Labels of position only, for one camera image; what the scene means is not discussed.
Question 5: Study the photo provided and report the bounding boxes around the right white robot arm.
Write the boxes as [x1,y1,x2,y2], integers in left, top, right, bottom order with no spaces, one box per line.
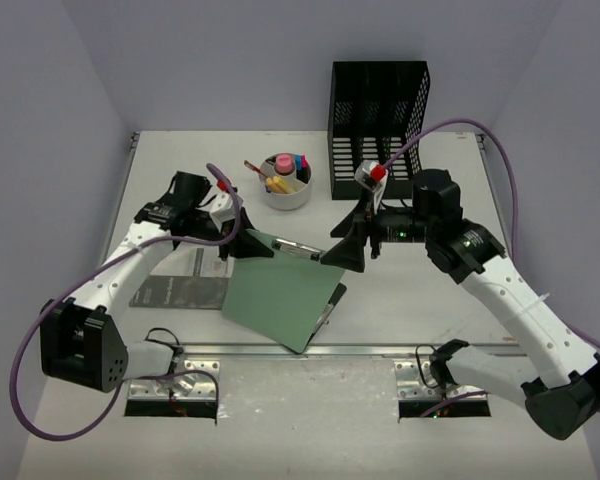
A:
[320,161,600,440]

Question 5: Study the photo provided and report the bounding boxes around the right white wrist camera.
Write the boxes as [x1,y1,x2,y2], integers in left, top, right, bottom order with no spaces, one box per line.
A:
[354,159,388,212]

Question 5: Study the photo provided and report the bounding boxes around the pale orange highlighter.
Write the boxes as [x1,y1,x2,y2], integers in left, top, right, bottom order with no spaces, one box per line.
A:
[266,177,283,194]

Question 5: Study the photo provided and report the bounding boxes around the yellow highlighter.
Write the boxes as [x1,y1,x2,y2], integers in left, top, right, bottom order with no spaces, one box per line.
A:
[273,176,295,194]

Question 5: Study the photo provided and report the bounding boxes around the grey booklet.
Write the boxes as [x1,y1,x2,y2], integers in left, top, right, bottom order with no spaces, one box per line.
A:
[129,244,234,310]

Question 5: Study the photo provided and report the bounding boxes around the black clipboard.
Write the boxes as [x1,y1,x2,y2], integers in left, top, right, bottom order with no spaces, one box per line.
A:
[309,283,347,340]

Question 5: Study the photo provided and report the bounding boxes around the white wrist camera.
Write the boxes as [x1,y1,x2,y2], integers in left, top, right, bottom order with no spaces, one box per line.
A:
[354,159,388,212]
[209,192,242,232]

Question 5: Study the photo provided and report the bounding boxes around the black mesh file organizer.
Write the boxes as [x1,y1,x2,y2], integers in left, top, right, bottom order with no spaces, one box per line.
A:
[327,61,431,200]

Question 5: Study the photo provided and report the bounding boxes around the white round desk organizer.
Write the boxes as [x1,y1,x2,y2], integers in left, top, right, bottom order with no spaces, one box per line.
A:
[258,153,313,211]

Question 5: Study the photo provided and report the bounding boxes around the red pen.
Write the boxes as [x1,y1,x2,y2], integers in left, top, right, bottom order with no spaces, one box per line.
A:
[243,160,268,181]

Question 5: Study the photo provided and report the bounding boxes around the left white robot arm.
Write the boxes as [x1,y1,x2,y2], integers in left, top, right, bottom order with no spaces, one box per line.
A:
[40,172,274,393]

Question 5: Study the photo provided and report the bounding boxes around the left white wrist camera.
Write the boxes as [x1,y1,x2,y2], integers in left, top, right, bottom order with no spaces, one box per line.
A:
[209,192,242,232]

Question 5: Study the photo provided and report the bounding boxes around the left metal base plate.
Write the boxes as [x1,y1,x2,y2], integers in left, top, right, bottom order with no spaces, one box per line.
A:
[127,356,221,402]

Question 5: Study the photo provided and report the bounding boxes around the pink capped glue stick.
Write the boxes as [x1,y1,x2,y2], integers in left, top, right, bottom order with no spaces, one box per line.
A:
[274,154,296,176]

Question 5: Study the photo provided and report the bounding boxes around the metal base plate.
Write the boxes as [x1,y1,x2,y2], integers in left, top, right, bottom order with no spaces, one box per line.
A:
[394,357,479,401]
[127,356,221,402]

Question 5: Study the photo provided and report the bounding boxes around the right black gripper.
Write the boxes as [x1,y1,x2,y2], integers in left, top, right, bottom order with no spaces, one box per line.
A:
[323,188,437,274]

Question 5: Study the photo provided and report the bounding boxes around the black pink highlighter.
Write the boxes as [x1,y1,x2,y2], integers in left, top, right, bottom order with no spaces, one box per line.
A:
[300,155,311,184]

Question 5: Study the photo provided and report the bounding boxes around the green clipboard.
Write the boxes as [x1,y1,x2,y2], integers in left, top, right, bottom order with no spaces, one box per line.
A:
[222,230,344,353]

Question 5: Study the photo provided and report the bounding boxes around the black blue highlighter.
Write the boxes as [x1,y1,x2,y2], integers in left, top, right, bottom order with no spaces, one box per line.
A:
[292,155,303,181]

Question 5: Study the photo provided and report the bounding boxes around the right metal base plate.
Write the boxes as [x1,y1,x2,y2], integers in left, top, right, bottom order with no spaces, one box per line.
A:
[394,357,479,401]

